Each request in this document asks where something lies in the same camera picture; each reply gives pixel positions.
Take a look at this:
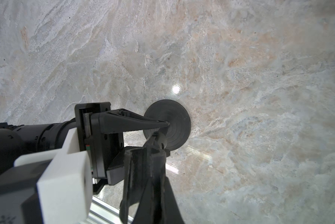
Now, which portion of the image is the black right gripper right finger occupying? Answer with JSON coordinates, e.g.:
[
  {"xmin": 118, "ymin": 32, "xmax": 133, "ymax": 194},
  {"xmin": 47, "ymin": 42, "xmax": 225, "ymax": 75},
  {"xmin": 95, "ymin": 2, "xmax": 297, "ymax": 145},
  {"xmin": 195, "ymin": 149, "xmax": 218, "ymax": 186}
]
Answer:
[{"xmin": 153, "ymin": 176, "xmax": 184, "ymax": 224}]

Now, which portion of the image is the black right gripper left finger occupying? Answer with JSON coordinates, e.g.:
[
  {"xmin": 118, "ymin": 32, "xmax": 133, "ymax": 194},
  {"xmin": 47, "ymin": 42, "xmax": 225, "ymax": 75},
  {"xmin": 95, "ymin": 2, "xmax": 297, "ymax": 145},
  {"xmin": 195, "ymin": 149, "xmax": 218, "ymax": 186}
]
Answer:
[{"xmin": 119, "ymin": 131, "xmax": 167, "ymax": 224}]

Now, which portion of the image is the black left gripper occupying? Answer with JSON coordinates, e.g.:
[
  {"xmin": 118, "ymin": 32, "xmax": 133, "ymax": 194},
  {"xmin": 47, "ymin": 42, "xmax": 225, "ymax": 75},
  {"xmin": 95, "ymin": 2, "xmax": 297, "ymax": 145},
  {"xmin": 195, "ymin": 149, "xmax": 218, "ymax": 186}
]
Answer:
[{"xmin": 75, "ymin": 102, "xmax": 169, "ymax": 186}]

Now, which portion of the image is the black round microphone stand base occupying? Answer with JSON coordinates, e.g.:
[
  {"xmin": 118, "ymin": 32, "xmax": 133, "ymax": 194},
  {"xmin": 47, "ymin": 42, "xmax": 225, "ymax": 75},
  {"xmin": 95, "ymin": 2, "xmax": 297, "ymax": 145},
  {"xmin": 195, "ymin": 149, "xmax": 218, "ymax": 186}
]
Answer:
[{"xmin": 144, "ymin": 99, "xmax": 191, "ymax": 151}]

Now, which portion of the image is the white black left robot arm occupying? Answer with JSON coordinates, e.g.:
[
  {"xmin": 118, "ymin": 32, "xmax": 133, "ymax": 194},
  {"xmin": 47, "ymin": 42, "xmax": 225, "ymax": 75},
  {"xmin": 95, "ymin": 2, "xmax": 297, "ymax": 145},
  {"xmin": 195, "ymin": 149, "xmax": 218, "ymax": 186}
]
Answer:
[{"xmin": 0, "ymin": 102, "xmax": 169, "ymax": 183}]

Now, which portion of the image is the aluminium mounting rail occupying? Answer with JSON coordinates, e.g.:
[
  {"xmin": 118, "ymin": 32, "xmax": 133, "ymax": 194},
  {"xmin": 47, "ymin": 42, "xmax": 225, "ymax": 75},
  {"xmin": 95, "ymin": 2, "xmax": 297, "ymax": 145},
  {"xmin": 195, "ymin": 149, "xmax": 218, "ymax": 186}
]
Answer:
[{"xmin": 79, "ymin": 197, "xmax": 122, "ymax": 224}]

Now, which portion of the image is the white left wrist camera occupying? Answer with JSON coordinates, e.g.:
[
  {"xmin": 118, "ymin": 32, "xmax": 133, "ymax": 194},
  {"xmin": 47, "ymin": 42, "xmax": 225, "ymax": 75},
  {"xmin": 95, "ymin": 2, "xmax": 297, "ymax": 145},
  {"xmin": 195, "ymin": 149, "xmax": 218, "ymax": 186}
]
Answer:
[{"xmin": 0, "ymin": 128, "xmax": 93, "ymax": 224}]

